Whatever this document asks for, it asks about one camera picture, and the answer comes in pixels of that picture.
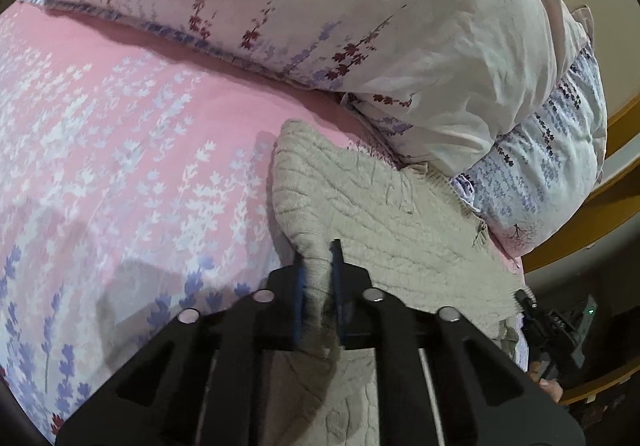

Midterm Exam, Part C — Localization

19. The beige cable knit sweater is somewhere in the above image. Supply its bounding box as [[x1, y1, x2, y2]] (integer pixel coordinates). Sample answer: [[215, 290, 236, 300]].
[[270, 120, 526, 446]]

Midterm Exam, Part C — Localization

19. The person's right hand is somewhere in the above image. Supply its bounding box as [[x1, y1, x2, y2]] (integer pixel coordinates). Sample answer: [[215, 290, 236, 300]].
[[529, 361, 565, 402]]

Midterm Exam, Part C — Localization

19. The pink floral bed sheet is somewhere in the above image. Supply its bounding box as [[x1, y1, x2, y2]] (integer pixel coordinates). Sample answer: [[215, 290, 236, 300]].
[[0, 0, 531, 446]]

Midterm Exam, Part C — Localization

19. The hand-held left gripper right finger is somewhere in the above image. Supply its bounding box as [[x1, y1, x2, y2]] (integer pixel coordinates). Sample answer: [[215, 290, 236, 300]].
[[327, 239, 586, 446]]

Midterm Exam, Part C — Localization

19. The pink floral pillow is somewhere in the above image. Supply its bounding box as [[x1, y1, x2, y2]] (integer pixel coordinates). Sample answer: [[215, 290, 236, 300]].
[[44, 0, 596, 177]]

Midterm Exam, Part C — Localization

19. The wooden framed glass door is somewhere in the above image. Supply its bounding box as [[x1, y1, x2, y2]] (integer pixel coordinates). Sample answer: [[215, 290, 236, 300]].
[[522, 96, 640, 277]]

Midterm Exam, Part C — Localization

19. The floral pillow with tree print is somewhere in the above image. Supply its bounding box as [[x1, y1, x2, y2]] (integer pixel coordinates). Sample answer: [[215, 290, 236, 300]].
[[450, 6, 608, 257]]

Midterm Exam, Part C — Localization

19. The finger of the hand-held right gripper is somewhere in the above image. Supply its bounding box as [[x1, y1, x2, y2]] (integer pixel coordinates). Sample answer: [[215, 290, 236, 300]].
[[516, 289, 543, 327]]

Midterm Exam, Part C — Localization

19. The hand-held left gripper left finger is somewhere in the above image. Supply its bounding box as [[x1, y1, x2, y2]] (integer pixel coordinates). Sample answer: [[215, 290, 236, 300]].
[[55, 253, 307, 446]]

